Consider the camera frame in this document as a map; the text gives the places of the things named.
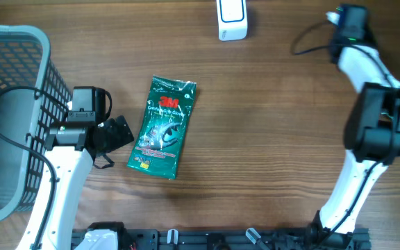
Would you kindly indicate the white barcode scanner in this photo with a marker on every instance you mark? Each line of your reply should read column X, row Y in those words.
column 232, row 19

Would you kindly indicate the green 3M glove packet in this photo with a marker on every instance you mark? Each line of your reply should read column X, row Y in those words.
column 167, row 113

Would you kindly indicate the grey plastic shopping basket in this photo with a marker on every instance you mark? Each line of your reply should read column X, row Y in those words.
column 32, row 97

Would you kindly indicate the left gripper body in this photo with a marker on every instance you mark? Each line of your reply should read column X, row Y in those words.
column 101, row 151

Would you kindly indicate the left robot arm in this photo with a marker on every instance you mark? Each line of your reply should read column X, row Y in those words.
column 72, row 145

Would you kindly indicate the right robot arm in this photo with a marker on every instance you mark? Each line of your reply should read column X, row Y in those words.
column 372, row 132

